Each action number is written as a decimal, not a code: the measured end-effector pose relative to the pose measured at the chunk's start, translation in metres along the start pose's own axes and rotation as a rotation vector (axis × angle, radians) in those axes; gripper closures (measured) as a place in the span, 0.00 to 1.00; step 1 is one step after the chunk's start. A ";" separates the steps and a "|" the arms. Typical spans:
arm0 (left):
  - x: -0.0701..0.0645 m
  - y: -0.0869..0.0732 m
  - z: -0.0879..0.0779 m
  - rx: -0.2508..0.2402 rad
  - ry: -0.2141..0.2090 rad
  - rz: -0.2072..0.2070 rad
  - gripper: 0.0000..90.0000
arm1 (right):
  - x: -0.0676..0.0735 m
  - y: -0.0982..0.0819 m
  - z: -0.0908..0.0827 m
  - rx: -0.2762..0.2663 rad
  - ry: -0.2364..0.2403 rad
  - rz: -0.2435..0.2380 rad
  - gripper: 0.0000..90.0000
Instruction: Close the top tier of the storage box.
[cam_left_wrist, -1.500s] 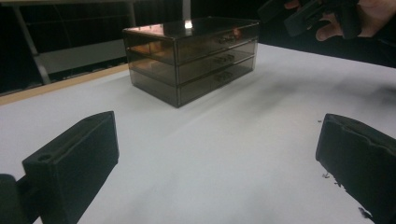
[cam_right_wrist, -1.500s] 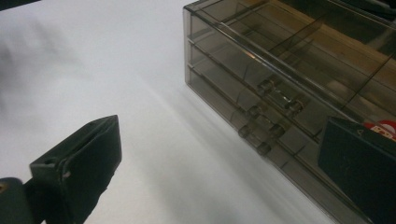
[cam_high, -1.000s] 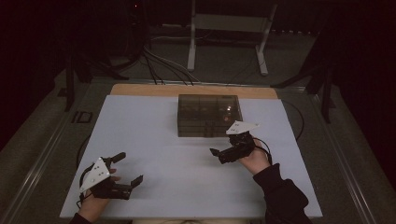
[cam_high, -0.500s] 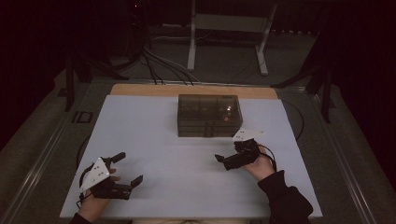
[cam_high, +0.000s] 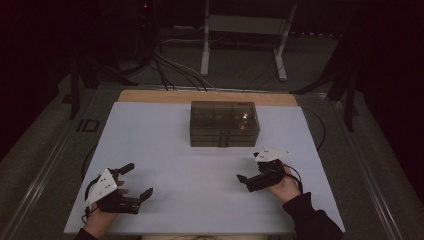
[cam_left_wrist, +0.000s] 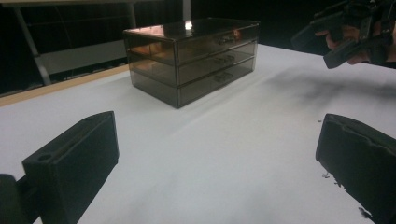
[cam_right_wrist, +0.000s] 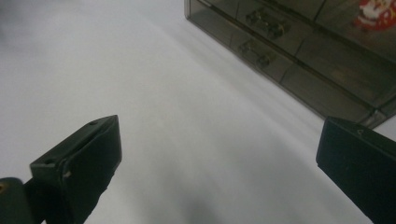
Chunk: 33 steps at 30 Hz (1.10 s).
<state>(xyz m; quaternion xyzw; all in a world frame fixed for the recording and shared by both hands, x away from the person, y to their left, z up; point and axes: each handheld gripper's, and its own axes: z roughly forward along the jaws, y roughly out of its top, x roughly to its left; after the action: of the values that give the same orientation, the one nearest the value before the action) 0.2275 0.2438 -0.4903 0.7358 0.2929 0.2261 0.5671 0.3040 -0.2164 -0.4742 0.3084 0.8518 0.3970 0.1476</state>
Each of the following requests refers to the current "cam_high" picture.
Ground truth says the thin black floor cable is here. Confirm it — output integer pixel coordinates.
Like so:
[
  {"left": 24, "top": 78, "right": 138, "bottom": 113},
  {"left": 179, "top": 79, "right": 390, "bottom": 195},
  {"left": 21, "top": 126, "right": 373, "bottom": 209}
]
[
  {"left": 301, "top": 106, "right": 326, "bottom": 153},
  {"left": 81, "top": 144, "right": 98, "bottom": 183}
]

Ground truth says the black stand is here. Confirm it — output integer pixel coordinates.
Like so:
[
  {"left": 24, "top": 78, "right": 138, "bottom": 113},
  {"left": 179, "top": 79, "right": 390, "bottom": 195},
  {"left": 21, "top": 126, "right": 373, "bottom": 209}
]
[
  {"left": 289, "top": 64, "right": 362, "bottom": 133},
  {"left": 68, "top": 54, "right": 139, "bottom": 121}
]

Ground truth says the wooden table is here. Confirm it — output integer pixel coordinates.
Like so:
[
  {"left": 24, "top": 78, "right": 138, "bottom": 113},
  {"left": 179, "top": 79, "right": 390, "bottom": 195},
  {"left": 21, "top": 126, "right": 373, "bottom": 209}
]
[{"left": 118, "top": 89, "right": 298, "bottom": 107}]

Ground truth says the person's right hand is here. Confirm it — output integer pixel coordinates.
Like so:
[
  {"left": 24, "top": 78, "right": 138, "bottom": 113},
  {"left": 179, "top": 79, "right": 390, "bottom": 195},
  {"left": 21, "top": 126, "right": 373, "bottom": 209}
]
[{"left": 267, "top": 165, "right": 303, "bottom": 205}]

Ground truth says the bundle of floor cables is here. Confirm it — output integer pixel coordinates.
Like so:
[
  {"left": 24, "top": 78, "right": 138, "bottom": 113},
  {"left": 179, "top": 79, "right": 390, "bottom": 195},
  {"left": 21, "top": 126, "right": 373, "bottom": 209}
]
[{"left": 152, "top": 37, "right": 216, "bottom": 93}]

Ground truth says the white table board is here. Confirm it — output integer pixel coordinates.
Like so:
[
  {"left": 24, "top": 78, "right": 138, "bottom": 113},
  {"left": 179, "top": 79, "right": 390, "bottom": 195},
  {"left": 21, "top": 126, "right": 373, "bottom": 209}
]
[{"left": 63, "top": 101, "right": 346, "bottom": 235}]

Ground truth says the person's left hand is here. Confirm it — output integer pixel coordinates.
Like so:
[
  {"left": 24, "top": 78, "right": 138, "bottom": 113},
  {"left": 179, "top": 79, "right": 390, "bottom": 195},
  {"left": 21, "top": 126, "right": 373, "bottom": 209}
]
[{"left": 81, "top": 179, "right": 130, "bottom": 240}]

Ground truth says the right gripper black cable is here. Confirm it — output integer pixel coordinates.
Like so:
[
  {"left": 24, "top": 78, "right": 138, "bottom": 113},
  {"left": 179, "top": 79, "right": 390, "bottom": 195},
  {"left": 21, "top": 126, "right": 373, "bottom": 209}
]
[{"left": 283, "top": 164, "right": 305, "bottom": 195}]

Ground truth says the white metal stand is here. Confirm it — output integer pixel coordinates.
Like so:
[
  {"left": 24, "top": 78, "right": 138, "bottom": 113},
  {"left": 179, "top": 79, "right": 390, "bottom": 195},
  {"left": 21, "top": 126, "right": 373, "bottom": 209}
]
[{"left": 199, "top": 0, "right": 298, "bottom": 82}]

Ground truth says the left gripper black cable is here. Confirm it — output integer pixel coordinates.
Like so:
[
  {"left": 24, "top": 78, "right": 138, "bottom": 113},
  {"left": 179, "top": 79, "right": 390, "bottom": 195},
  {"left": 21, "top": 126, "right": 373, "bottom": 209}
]
[{"left": 81, "top": 174, "right": 101, "bottom": 225}]

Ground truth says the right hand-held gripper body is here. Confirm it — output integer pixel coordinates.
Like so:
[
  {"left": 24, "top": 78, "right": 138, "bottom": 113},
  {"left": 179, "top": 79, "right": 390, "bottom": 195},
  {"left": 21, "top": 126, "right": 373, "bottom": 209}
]
[{"left": 245, "top": 146, "right": 291, "bottom": 193}]

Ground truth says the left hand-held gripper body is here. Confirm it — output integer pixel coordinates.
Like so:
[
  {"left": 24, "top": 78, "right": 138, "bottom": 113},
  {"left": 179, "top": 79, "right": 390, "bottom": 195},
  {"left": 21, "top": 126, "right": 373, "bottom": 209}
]
[{"left": 84, "top": 168, "right": 141, "bottom": 215}]

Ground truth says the metal floor rail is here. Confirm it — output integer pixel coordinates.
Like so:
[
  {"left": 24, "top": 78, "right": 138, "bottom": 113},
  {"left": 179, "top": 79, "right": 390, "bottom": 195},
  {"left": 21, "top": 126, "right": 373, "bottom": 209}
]
[
  {"left": 331, "top": 98, "right": 406, "bottom": 240},
  {"left": 0, "top": 118, "right": 78, "bottom": 240}
]

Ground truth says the dark transparent drawer box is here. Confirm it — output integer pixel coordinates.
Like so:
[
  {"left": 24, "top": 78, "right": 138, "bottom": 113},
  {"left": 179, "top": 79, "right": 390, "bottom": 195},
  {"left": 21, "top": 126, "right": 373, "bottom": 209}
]
[{"left": 189, "top": 100, "right": 261, "bottom": 148}]

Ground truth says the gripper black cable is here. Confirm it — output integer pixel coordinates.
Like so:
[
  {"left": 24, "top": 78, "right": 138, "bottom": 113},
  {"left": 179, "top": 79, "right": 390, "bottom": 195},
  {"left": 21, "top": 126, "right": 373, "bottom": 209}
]
[
  {"left": 81, "top": 174, "right": 101, "bottom": 225},
  {"left": 283, "top": 164, "right": 305, "bottom": 195}
]

